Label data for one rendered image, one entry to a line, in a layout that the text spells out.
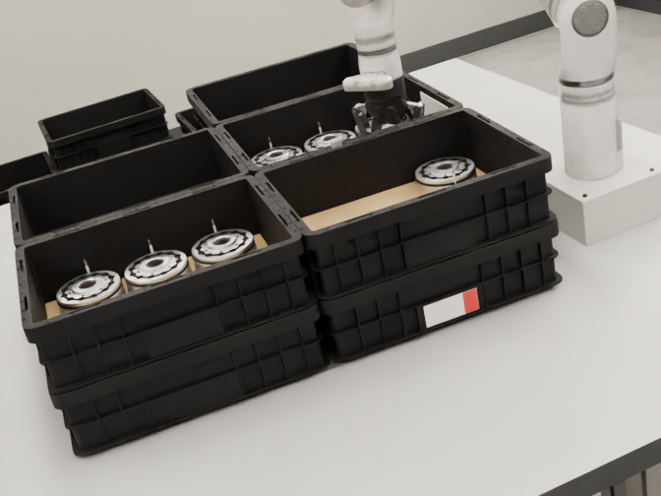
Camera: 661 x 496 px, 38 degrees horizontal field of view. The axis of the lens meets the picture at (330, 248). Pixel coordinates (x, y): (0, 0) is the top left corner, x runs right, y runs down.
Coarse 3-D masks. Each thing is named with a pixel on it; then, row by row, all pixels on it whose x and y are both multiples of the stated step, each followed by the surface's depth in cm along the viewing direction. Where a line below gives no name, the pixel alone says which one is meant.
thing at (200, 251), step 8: (216, 232) 160; (224, 232) 160; (232, 232) 160; (240, 232) 159; (248, 232) 158; (200, 240) 159; (208, 240) 158; (240, 240) 156; (248, 240) 155; (192, 248) 157; (200, 248) 157; (232, 248) 154; (240, 248) 153; (248, 248) 154; (200, 256) 153; (208, 256) 154; (216, 256) 152; (224, 256) 152; (232, 256) 152
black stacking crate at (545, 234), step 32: (480, 256) 147; (512, 256) 150; (544, 256) 152; (384, 288) 143; (416, 288) 147; (448, 288) 149; (480, 288) 150; (512, 288) 153; (544, 288) 153; (320, 320) 148; (352, 320) 145; (384, 320) 147; (416, 320) 149; (448, 320) 150; (352, 352) 147
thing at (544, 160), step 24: (432, 120) 168; (480, 120) 163; (360, 144) 165; (528, 144) 150; (504, 168) 144; (528, 168) 144; (552, 168) 146; (432, 192) 141; (456, 192) 141; (480, 192) 143; (288, 216) 144; (360, 216) 139; (384, 216) 139; (408, 216) 140; (312, 240) 137; (336, 240) 138
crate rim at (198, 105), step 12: (336, 48) 221; (288, 60) 219; (252, 72) 216; (204, 84) 215; (216, 84) 215; (192, 96) 208; (204, 108) 199; (264, 108) 191; (204, 120) 199; (216, 120) 190; (228, 120) 189
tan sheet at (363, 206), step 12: (384, 192) 169; (396, 192) 168; (408, 192) 167; (348, 204) 168; (360, 204) 167; (372, 204) 166; (384, 204) 165; (312, 216) 166; (324, 216) 165; (336, 216) 164; (348, 216) 164; (312, 228) 162
